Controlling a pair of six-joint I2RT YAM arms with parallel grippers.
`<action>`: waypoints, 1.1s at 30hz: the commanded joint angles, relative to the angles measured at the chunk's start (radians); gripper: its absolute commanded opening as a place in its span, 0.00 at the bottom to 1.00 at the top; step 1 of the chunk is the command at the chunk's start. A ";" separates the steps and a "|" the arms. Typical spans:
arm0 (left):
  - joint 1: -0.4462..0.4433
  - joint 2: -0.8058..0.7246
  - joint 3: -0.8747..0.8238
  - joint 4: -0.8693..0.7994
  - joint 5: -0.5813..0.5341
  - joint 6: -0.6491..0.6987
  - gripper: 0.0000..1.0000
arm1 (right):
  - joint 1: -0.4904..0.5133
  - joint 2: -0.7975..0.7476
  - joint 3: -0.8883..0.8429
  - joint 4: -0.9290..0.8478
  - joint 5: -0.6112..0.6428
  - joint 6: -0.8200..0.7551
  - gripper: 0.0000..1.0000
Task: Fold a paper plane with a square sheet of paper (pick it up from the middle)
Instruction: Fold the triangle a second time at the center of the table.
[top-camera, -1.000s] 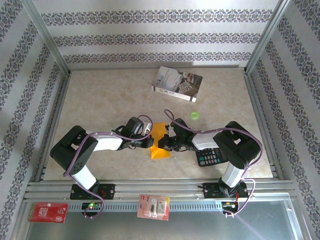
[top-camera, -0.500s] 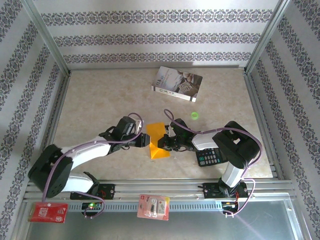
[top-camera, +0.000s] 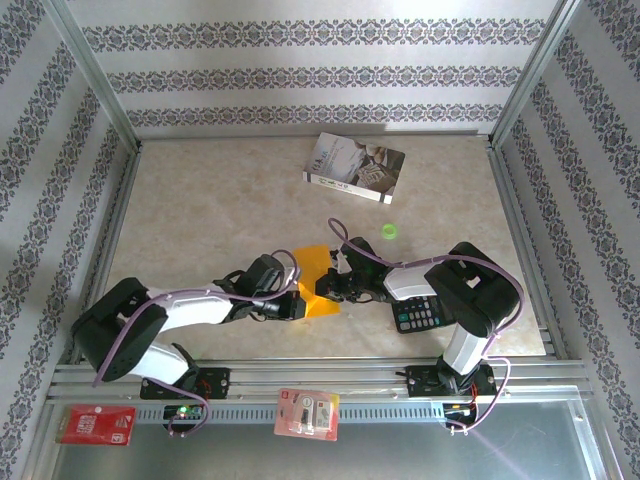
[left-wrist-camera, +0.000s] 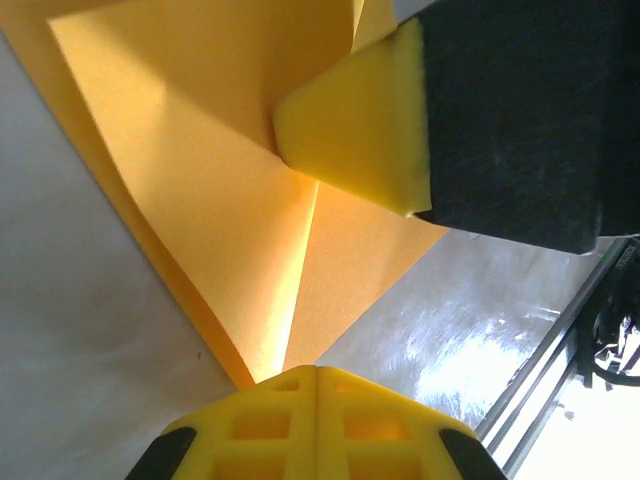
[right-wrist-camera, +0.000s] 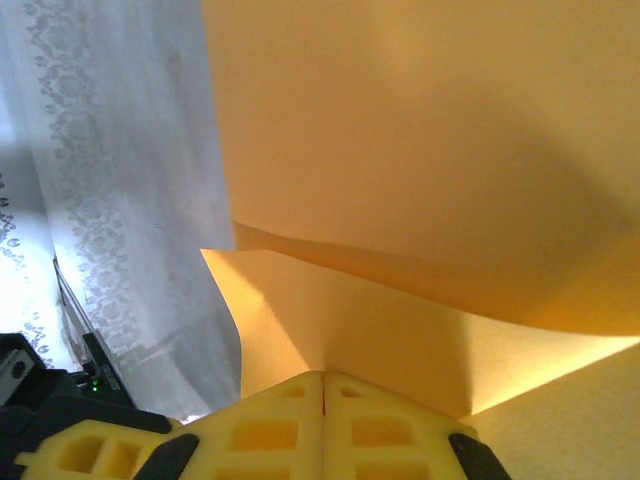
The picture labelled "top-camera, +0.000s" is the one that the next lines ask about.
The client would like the long aluminium mounting rail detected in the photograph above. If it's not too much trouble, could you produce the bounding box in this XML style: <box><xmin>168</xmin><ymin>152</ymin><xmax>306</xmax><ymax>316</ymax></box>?
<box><xmin>47</xmin><ymin>358</ymin><xmax>594</xmax><ymax>404</ymax></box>

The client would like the slotted grey cable duct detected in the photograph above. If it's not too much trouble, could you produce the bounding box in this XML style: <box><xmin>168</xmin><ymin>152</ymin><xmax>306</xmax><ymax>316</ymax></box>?
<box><xmin>134</xmin><ymin>402</ymin><xmax>451</xmax><ymax>425</ymax></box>

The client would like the sheet metal tray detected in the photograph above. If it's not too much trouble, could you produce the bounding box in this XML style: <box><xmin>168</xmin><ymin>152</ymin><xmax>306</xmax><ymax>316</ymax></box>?
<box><xmin>29</xmin><ymin>399</ymin><xmax>609</xmax><ymax>480</ymax></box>

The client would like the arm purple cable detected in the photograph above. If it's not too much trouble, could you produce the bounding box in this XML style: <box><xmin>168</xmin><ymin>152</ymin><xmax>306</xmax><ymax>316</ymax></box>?
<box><xmin>92</xmin><ymin>249</ymin><xmax>301</xmax><ymax>439</ymax></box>
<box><xmin>327</xmin><ymin>218</ymin><xmax>524</xmax><ymax>436</ymax></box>

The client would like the orange paper sheet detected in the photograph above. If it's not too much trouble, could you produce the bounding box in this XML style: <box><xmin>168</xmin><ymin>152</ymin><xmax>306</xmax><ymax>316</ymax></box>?
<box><xmin>291</xmin><ymin>243</ymin><xmax>342</xmax><ymax>319</ymax></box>

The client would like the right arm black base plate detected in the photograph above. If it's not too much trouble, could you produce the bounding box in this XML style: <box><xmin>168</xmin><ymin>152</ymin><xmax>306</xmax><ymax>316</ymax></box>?
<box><xmin>404</xmin><ymin>364</ymin><xmax>499</xmax><ymax>400</ymax></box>

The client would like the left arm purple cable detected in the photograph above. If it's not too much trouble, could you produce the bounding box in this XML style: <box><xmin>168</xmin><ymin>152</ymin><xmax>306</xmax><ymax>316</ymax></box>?
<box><xmin>92</xmin><ymin>249</ymin><xmax>301</xmax><ymax>439</ymax></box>

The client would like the black desk calculator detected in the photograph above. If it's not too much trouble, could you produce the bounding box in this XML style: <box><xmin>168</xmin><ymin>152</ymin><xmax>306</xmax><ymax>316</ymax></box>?
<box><xmin>391</xmin><ymin>293</ymin><xmax>457</xmax><ymax>335</ymax></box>

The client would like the aluminium frame post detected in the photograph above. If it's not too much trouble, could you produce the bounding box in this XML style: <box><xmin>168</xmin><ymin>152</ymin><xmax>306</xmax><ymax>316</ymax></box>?
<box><xmin>42</xmin><ymin>0</ymin><xmax>144</xmax><ymax>151</ymax></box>
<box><xmin>489</xmin><ymin>0</ymin><xmax>586</xmax><ymax>146</ymax></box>

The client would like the red card package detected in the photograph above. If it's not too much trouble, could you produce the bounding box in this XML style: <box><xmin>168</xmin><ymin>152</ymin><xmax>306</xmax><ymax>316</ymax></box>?
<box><xmin>55</xmin><ymin>404</ymin><xmax>137</xmax><ymax>448</ymax></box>

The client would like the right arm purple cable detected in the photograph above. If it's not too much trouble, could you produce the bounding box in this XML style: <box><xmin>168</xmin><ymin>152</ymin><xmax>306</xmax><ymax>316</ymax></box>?
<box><xmin>327</xmin><ymin>218</ymin><xmax>524</xmax><ymax>436</ymax></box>

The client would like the pink blister pack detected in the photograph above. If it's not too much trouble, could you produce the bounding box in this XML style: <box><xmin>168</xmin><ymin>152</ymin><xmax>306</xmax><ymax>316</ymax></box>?
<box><xmin>273</xmin><ymin>388</ymin><xmax>341</xmax><ymax>442</ymax></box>

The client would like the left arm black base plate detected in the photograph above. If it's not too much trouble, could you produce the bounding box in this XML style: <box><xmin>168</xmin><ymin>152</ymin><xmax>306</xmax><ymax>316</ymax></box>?
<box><xmin>139</xmin><ymin>367</ymin><xmax>232</xmax><ymax>401</ymax></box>

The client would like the paperback book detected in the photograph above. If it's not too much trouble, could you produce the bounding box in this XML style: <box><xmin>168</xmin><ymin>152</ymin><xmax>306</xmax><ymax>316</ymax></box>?
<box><xmin>302</xmin><ymin>131</ymin><xmax>407</xmax><ymax>205</ymax></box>

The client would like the aluminium side rail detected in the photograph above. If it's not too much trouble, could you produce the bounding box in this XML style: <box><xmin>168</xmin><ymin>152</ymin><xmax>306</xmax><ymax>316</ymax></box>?
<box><xmin>487</xmin><ymin>142</ymin><xmax>569</xmax><ymax>359</ymax></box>
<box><xmin>69</xmin><ymin>144</ymin><xmax>144</xmax><ymax>364</ymax></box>

